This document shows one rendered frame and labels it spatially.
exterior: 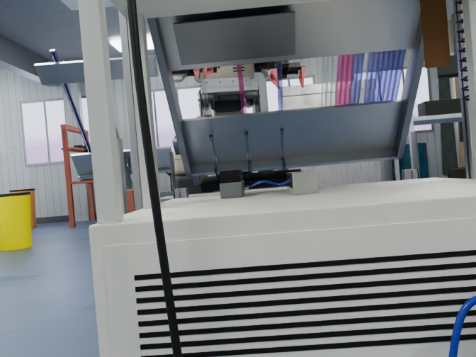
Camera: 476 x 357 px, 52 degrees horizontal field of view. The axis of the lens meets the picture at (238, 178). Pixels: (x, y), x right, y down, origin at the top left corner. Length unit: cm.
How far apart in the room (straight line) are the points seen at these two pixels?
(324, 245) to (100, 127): 35
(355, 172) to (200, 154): 672
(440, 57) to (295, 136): 62
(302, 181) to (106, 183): 45
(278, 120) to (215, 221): 86
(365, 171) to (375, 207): 756
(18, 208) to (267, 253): 558
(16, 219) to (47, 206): 417
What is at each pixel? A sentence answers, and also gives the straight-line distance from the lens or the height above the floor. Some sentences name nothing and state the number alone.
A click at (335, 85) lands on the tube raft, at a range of 146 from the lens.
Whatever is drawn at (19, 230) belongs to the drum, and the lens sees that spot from 619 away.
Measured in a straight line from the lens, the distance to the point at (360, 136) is 160.
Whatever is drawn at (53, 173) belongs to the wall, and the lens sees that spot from 1025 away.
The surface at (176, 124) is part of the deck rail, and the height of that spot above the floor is 83.
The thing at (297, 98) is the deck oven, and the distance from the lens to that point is 817.
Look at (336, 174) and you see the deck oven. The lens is 816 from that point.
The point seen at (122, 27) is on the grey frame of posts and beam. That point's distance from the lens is 116.
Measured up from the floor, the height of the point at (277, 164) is 69.
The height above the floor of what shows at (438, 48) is 89.
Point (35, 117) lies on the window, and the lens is 1042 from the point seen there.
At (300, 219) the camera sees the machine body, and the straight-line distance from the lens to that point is 67.
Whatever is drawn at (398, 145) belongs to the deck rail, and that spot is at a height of 72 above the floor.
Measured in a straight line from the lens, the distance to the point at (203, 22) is 126.
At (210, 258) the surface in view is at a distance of 68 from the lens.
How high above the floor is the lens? 68
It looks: 1 degrees down
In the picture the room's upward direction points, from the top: 5 degrees counter-clockwise
